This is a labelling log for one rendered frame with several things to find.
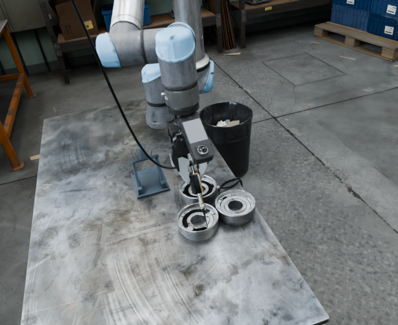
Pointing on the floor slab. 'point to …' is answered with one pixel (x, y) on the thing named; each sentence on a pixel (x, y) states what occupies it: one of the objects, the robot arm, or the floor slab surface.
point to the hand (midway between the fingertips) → (194, 179)
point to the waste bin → (229, 133)
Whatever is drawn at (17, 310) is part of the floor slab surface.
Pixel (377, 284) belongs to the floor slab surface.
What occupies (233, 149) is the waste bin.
